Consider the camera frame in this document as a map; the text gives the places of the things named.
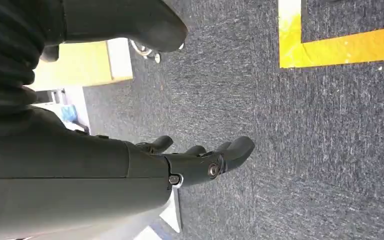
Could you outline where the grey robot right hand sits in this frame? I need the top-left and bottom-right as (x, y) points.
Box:
(0, 0), (256, 238)

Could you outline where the blue object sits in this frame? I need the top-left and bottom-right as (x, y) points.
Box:
(60, 103), (79, 124)

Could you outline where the pale wooden desk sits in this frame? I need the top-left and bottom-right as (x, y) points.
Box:
(25, 37), (134, 92)

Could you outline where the chrome chair base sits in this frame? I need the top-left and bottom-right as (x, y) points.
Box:
(128, 38), (185, 64)

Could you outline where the yellow floor tape square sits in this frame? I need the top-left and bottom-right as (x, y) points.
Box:
(277, 0), (384, 70)

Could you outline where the white desk bracket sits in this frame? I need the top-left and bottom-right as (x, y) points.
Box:
(158, 184), (183, 234)

